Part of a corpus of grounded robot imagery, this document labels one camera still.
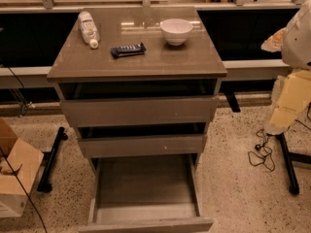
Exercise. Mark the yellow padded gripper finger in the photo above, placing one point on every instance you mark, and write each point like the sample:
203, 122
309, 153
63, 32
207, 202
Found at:
290, 96

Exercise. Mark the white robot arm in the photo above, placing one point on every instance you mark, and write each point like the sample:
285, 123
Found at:
294, 41

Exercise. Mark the grey top drawer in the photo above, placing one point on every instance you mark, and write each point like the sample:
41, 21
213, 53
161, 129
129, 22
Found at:
139, 102

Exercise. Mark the grey drawer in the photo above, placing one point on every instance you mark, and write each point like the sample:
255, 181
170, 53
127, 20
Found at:
139, 140
139, 102
146, 194

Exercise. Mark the grey middle drawer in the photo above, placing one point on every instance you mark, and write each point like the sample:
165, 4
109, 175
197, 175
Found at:
139, 140

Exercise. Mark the grey drawer cabinet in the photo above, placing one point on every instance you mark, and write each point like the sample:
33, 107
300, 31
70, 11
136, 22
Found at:
196, 58

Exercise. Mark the grey bottom drawer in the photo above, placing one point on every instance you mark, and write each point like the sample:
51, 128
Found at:
146, 194

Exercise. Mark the black right floor leg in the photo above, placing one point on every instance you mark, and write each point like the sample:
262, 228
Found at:
290, 158

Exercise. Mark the black floor leg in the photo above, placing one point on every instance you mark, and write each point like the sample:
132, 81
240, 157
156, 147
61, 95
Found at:
290, 158
44, 183

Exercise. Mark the white ceramic bowl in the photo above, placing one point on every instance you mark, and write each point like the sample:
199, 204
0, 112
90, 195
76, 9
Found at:
175, 31

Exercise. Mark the white plastic bottle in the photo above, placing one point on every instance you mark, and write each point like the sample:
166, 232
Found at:
89, 30

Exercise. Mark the black left floor leg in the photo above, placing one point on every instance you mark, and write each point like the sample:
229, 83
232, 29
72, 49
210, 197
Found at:
44, 183

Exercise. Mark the brown cardboard box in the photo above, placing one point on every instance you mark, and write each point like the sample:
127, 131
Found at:
20, 163

